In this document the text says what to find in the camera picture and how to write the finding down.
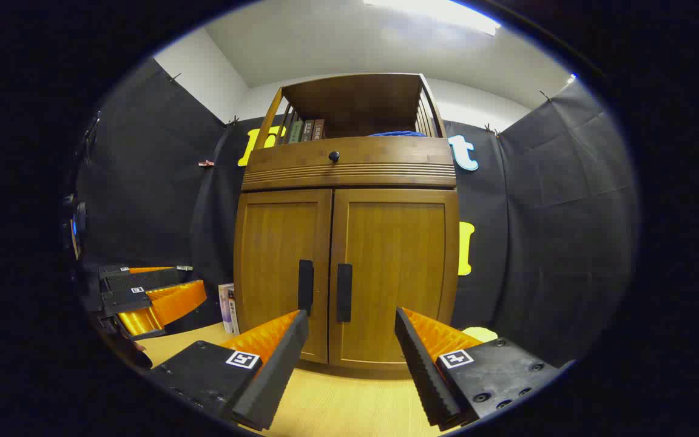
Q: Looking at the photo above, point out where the wooden drawer with black knob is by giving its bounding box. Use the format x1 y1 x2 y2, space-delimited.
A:
241 136 457 192

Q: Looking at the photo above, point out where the wooden double-door shoe cabinet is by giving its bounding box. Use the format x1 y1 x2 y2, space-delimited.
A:
233 73 461 371

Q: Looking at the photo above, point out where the white and brown book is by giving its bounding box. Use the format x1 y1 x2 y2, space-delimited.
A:
228 289 241 336

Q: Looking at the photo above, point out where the wooden shoe cabinet door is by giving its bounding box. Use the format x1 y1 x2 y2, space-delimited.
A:
329 188 459 370
234 189 333 365

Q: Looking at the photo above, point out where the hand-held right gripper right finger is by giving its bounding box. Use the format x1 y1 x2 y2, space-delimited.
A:
394 307 564 433

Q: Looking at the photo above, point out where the pale yellow round object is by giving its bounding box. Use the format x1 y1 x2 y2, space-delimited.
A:
462 327 499 344

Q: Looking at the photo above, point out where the black backdrop cloth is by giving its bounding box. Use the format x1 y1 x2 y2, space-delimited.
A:
76 58 638 365

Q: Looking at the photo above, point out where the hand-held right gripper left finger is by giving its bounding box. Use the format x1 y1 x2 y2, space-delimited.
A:
143 310 311 433

